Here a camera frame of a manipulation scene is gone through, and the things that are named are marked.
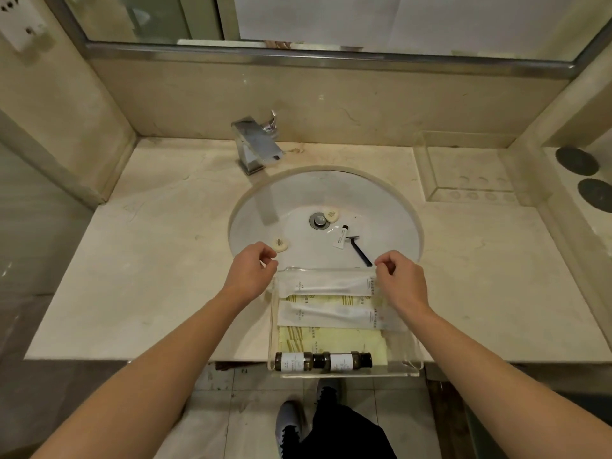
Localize person's left hand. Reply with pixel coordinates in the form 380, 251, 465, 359
221, 242, 279, 302

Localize person's right hand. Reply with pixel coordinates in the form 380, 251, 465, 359
374, 250, 434, 322

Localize clear acrylic amenity tray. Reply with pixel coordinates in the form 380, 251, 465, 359
266, 266, 425, 379

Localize person's right forearm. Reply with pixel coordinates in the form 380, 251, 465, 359
393, 307, 612, 459

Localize person's left forearm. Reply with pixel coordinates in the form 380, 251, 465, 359
30, 287, 241, 459

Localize black disposable razor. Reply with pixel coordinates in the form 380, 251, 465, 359
345, 235, 374, 268

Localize white toiletry sachet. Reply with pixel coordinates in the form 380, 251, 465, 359
277, 271, 383, 298
277, 301, 408, 333

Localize yellow patterned packet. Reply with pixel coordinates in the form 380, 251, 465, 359
276, 326, 389, 367
286, 293, 375, 307

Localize white oval sink basin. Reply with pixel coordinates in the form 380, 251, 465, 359
228, 165, 425, 274

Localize small dark toiletry bottle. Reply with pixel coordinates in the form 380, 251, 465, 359
274, 351, 316, 374
313, 351, 373, 373

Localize chrome square faucet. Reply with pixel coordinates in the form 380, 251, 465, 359
232, 110, 283, 176

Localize empty clear acrylic tray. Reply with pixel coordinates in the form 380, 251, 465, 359
414, 131, 522, 204

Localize black trousers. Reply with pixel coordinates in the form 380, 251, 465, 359
298, 387, 398, 459

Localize dark round coaster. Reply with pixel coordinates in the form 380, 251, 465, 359
577, 178, 612, 214
555, 146, 600, 177

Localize metal framed wall mirror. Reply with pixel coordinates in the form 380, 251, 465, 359
42, 0, 612, 81

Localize white wall outlet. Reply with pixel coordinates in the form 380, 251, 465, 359
0, 0, 49, 52

